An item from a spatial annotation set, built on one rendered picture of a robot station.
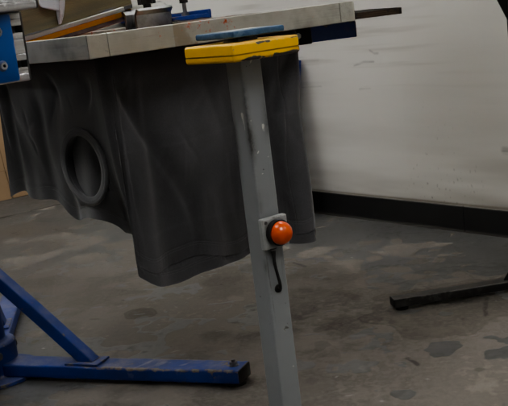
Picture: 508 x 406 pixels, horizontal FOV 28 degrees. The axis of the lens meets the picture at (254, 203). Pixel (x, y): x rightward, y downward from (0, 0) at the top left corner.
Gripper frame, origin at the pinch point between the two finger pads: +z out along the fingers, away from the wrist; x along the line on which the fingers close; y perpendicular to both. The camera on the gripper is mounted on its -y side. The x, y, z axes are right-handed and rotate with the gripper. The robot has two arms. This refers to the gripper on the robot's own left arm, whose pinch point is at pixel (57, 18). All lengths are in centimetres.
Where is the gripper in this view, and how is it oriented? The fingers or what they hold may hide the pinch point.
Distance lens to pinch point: 234.5
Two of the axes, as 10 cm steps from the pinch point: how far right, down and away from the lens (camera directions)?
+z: 1.2, 9.8, 1.9
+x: 6.1, 0.8, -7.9
